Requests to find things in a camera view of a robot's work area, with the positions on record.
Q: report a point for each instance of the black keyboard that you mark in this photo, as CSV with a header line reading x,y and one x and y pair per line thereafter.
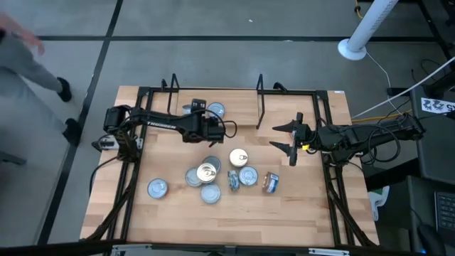
x,y
446,213

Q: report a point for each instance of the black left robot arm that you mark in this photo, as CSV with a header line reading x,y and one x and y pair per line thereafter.
x,y
160,124

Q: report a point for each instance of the blue label gold lid can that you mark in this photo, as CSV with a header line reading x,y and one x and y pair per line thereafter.
x,y
271,182
238,157
233,180

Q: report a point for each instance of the silver metal bracket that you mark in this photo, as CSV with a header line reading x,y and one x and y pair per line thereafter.
x,y
328,251
138,247

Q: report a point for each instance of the black metal table frame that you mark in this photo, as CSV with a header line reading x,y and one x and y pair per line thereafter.
x,y
295,92

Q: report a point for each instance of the pale label tuna can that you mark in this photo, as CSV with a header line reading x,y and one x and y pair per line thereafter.
x,y
187,109

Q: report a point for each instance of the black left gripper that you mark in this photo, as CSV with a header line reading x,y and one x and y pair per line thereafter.
x,y
213,129

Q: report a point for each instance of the white cloth bag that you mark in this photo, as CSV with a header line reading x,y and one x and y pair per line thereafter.
x,y
377,201

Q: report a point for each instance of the person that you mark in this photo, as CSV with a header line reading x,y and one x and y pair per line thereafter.
x,y
25,64

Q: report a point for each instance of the green label tuna can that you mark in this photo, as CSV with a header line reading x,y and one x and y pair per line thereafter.
x,y
216,109
190,177
210,195
214,160
248,176

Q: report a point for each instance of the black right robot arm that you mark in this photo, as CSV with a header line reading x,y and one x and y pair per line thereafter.
x,y
355,138

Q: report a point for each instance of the white printed sticker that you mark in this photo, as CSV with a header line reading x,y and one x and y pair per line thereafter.
x,y
437,105

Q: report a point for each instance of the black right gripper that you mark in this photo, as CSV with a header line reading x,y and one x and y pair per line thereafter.
x,y
307,137

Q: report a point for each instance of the black equipment case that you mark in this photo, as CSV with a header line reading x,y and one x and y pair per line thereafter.
x,y
433,149

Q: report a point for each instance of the white tower fan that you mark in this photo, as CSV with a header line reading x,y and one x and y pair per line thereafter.
x,y
369,21

